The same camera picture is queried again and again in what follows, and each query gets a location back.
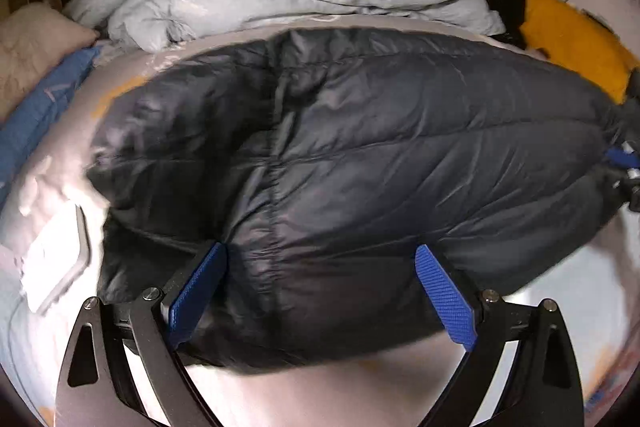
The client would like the blue pillow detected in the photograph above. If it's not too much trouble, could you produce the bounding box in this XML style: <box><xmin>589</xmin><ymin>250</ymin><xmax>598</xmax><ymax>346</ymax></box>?
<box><xmin>0</xmin><ymin>46</ymin><xmax>101</xmax><ymax>202</ymax></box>

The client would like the yellow and black plush toy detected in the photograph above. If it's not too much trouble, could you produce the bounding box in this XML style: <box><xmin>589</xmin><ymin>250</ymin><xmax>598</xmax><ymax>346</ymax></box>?
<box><xmin>485</xmin><ymin>0</ymin><xmax>640</xmax><ymax>105</ymax></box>

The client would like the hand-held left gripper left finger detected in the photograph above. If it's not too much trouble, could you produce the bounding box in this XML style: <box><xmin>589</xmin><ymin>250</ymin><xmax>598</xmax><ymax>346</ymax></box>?
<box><xmin>55</xmin><ymin>242</ymin><xmax>229</xmax><ymax>427</ymax></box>

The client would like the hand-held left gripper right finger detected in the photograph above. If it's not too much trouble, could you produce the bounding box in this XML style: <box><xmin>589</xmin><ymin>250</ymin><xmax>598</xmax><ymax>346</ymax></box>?
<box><xmin>414</xmin><ymin>244</ymin><xmax>586</xmax><ymax>427</ymax></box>

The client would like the white flat device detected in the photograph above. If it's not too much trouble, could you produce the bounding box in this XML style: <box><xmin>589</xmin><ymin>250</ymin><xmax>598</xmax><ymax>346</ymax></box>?
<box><xmin>20</xmin><ymin>204</ymin><xmax>93</xmax><ymax>313</ymax></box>

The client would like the black puffer jacket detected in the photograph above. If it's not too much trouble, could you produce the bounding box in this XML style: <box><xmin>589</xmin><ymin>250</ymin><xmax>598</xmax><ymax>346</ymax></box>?
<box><xmin>85</xmin><ymin>27</ymin><xmax>636</xmax><ymax>375</ymax></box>

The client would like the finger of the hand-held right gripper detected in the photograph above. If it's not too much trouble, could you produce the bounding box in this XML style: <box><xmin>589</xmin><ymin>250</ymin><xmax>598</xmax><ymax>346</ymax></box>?
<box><xmin>604</xmin><ymin>141</ymin><xmax>640</xmax><ymax>208</ymax></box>

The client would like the beige pillow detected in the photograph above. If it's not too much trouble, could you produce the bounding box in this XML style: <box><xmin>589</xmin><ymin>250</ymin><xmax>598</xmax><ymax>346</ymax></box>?
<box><xmin>0</xmin><ymin>2</ymin><xmax>98</xmax><ymax>118</ymax></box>

